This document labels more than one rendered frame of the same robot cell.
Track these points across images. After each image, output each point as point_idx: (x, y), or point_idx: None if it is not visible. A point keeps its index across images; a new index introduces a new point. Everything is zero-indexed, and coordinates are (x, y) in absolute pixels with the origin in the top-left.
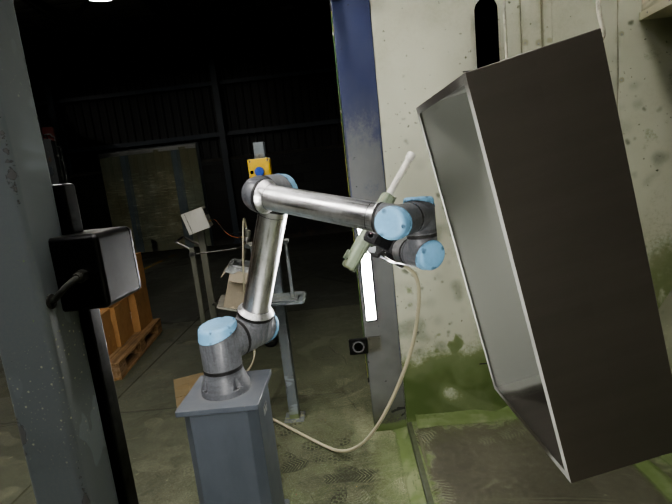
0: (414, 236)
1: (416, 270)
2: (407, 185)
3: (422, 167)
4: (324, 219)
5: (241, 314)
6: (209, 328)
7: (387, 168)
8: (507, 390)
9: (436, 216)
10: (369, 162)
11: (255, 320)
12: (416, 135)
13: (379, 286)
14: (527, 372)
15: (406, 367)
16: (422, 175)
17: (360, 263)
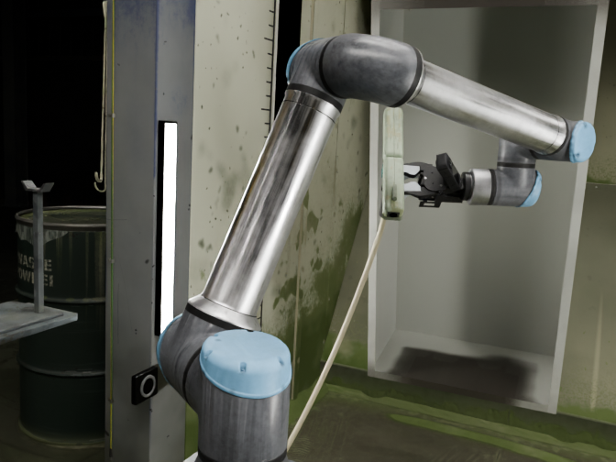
0: (530, 164)
1: (211, 242)
2: (214, 106)
3: (228, 83)
4: (506, 128)
5: (236, 323)
6: (263, 355)
7: (197, 73)
8: (383, 371)
9: (234, 159)
10: (181, 56)
11: (259, 329)
12: (226, 33)
13: (174, 271)
14: (380, 347)
15: (327, 372)
16: (227, 95)
17: (162, 231)
